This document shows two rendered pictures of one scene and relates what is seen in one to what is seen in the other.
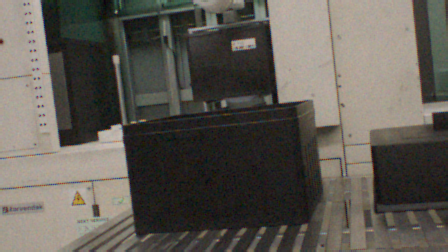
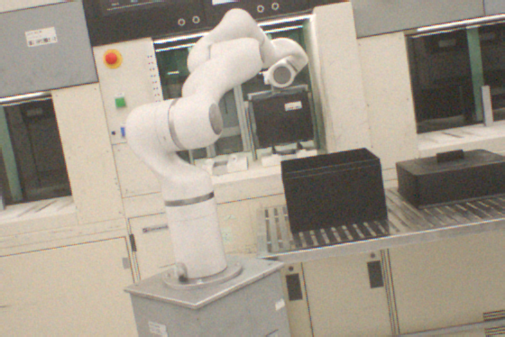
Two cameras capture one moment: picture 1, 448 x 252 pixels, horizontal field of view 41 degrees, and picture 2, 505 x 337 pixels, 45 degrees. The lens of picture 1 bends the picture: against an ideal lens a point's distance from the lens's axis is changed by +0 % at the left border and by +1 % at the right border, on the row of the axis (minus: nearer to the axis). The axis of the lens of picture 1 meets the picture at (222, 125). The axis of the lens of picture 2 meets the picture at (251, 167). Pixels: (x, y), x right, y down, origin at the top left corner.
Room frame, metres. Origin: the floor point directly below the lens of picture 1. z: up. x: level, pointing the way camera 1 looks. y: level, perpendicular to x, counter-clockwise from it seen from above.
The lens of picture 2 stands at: (-0.69, 0.55, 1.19)
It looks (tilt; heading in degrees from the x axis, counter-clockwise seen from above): 8 degrees down; 349
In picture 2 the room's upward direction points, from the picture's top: 10 degrees counter-clockwise
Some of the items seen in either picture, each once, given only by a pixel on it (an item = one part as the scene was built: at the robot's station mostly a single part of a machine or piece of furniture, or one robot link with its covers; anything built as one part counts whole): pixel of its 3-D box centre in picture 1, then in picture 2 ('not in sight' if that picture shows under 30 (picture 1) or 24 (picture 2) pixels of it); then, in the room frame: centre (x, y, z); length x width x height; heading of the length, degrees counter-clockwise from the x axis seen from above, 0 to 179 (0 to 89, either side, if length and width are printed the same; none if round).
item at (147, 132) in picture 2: not in sight; (168, 151); (0.75, 0.46, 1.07); 0.19 x 0.12 x 0.24; 56
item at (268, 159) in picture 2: not in sight; (288, 154); (1.64, -0.05, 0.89); 0.22 x 0.21 x 0.04; 167
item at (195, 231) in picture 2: not in sight; (196, 237); (0.73, 0.44, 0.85); 0.19 x 0.19 x 0.18
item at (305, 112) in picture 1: (231, 160); (330, 187); (1.03, -0.01, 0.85); 0.28 x 0.28 x 0.17; 76
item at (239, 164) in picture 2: (147, 128); (221, 165); (1.69, 0.21, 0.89); 0.22 x 0.21 x 0.04; 167
